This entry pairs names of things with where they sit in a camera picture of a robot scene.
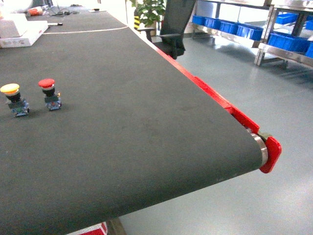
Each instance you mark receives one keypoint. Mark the white flat box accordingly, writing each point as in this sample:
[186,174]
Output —
[34,32]

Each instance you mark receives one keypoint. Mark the blue bin lower right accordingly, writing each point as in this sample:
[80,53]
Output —
[288,42]

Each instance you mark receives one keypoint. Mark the green potted plant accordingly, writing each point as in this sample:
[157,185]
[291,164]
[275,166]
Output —
[148,12]

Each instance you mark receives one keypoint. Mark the white box on top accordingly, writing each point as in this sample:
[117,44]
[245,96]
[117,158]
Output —
[13,25]

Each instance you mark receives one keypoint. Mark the black office chair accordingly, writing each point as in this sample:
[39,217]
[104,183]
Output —
[173,24]

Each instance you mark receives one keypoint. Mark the red conveyor side rail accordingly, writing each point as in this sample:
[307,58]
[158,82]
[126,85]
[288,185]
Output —
[270,144]

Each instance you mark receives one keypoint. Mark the blue bin on shelf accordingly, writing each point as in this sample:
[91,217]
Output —
[212,23]
[250,32]
[229,27]
[200,20]

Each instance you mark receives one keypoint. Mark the yellow mushroom push button switch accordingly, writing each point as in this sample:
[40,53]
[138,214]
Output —
[17,104]

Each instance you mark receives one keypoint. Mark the steel shelf rack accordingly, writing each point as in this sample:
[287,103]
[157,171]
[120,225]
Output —
[272,47]

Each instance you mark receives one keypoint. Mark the red mushroom push button switch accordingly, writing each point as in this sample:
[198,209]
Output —
[52,99]

